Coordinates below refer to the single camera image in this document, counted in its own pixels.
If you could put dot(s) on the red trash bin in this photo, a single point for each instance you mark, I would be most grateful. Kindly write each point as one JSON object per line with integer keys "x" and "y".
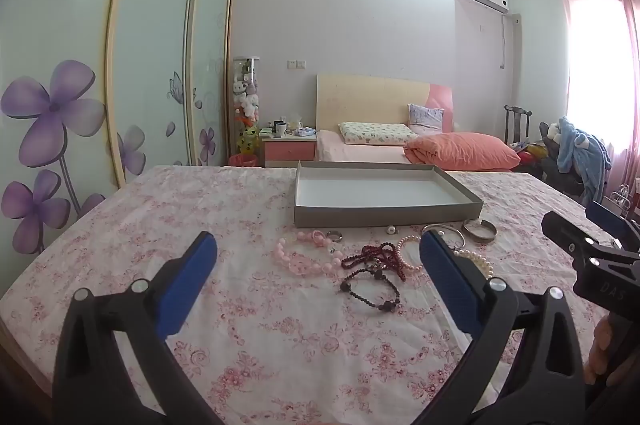
{"x": 243, "y": 161}

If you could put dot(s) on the tissue pack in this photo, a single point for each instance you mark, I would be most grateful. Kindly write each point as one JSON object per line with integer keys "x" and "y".
{"x": 304, "y": 129}

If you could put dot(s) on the blue plush garment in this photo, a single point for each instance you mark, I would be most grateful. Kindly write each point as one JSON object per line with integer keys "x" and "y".
{"x": 582, "y": 150}

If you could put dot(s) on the white plush toy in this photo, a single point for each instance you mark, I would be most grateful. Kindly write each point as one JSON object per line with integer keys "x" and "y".
{"x": 553, "y": 131}

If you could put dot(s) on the pink bed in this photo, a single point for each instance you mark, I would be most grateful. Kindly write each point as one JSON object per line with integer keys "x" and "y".
{"x": 360, "y": 152}

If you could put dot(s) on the folded salmon quilt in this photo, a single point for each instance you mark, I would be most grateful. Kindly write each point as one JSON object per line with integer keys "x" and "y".
{"x": 460, "y": 150}

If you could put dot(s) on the wide silver bangle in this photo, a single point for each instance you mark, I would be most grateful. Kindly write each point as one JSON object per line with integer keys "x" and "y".
{"x": 477, "y": 235}

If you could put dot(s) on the pink curtain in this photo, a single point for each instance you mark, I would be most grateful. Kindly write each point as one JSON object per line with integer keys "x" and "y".
{"x": 627, "y": 105}

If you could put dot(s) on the beige and pink headboard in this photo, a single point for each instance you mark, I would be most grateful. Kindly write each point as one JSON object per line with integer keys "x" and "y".
{"x": 370, "y": 97}

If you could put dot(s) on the white metal rack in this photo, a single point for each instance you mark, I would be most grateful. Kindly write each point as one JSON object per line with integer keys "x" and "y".
{"x": 622, "y": 197}

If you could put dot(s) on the red and yellow toys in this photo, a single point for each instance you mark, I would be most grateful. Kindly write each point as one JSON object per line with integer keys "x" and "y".
{"x": 532, "y": 153}

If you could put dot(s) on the thin silver bangle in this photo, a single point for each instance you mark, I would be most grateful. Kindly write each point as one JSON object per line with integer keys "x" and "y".
{"x": 445, "y": 226}

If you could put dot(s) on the person's right hand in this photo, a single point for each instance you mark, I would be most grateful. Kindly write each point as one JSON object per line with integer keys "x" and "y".
{"x": 602, "y": 347}

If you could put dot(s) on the grey cardboard tray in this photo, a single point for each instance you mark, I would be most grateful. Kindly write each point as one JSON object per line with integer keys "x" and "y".
{"x": 365, "y": 190}

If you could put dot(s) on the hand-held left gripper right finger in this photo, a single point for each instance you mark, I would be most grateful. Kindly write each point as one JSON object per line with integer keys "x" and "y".
{"x": 445, "y": 275}

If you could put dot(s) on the floral sliding door wardrobe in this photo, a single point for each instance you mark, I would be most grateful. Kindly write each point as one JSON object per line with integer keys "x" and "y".
{"x": 150, "y": 55}

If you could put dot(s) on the printed pillow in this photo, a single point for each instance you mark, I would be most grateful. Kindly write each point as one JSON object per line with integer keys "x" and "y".
{"x": 375, "y": 134}

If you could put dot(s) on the pink nightstand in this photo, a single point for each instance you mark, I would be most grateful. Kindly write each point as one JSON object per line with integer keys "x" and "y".
{"x": 290, "y": 150}

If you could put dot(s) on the dark office chair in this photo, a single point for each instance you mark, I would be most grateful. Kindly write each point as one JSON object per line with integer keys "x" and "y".
{"x": 555, "y": 170}

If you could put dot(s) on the clear plush toy display tube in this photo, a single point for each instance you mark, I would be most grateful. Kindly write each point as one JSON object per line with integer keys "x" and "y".
{"x": 246, "y": 105}

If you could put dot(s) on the small lilac pillow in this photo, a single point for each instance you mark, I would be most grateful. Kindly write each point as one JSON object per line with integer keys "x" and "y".
{"x": 425, "y": 117}

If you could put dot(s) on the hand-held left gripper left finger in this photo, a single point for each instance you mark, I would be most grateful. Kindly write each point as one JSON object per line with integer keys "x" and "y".
{"x": 192, "y": 275}

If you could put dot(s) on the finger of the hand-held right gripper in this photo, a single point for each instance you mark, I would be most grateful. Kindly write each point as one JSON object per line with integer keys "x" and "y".
{"x": 605, "y": 214}
{"x": 562, "y": 230}

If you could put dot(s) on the dark wooden chair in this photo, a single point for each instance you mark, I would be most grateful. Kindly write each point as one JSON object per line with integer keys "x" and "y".
{"x": 515, "y": 125}

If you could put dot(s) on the wall socket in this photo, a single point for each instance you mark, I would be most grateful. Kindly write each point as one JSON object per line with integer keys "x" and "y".
{"x": 296, "y": 64}

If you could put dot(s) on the air conditioner pipe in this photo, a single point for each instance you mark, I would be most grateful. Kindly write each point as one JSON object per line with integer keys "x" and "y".
{"x": 503, "y": 40}

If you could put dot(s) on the white mug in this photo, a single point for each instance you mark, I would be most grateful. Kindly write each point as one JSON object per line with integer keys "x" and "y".
{"x": 280, "y": 130}

